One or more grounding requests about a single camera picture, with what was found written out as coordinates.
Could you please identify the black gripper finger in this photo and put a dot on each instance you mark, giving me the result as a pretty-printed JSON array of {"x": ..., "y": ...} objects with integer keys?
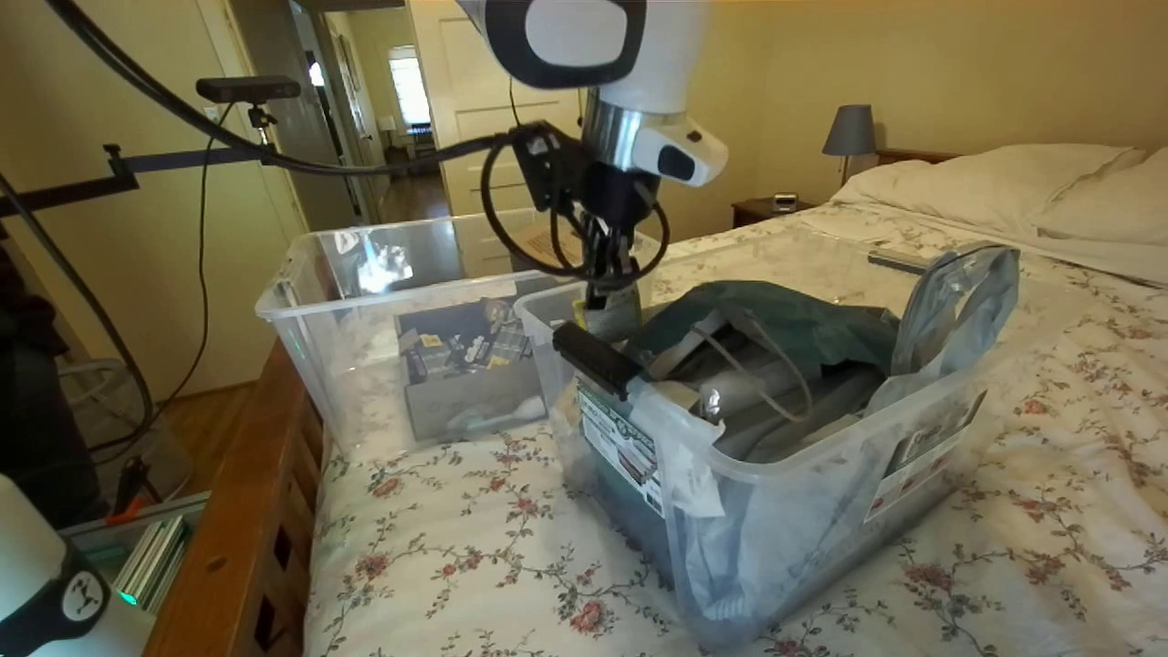
[
  {"x": 626, "y": 268},
  {"x": 598, "y": 295}
]

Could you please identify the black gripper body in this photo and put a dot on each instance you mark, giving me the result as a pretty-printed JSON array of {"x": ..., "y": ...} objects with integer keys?
[{"x": 589, "y": 203}]

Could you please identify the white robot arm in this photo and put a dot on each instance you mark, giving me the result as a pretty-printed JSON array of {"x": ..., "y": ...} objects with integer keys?
[{"x": 632, "y": 64}]

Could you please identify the brown cardboard box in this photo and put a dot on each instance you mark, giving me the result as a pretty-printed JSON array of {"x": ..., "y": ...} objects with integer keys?
[{"x": 470, "y": 370}]

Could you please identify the dark teal cloth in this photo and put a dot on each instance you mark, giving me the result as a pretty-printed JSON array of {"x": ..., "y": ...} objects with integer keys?
[{"x": 808, "y": 330}]

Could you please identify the dark wooden nightstand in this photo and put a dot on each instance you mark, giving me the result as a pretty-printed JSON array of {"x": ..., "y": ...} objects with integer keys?
[{"x": 768, "y": 205}]

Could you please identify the large clear plastic bin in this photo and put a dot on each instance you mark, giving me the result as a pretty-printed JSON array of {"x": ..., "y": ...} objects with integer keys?
[{"x": 339, "y": 300}]

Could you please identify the small clear plastic bin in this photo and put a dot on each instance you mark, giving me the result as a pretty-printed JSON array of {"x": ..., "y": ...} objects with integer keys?
[{"x": 778, "y": 463}]

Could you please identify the grey bedside lamp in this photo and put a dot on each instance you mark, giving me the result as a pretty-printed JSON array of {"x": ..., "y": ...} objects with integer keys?
[{"x": 851, "y": 140}]

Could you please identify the grey remote control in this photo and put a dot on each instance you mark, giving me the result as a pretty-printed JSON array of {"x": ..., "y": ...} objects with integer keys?
[{"x": 899, "y": 260}]

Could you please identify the floral bed duvet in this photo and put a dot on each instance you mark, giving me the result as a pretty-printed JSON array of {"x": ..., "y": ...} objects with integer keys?
[{"x": 1021, "y": 512}]

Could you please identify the grey plastic bag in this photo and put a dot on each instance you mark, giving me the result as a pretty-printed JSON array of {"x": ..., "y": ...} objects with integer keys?
[{"x": 951, "y": 321}]

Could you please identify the wooden bed footboard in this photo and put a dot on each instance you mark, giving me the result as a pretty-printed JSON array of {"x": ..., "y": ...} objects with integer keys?
[{"x": 245, "y": 571}]

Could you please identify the right white pillow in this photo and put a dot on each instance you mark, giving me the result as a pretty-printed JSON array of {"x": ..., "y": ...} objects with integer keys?
[{"x": 993, "y": 187}]

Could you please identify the white pillow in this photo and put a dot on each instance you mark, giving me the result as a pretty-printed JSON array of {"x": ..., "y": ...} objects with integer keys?
[
  {"x": 1127, "y": 205},
  {"x": 993, "y": 187}
]

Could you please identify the left white pillow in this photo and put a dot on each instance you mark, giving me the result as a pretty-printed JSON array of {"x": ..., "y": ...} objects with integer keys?
[{"x": 1127, "y": 205}]

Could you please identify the black cylindrical handle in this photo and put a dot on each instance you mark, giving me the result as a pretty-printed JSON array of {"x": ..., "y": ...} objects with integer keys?
[{"x": 598, "y": 358}]

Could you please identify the black camera on boom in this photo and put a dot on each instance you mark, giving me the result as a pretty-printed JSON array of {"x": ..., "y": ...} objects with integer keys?
[{"x": 128, "y": 170}]

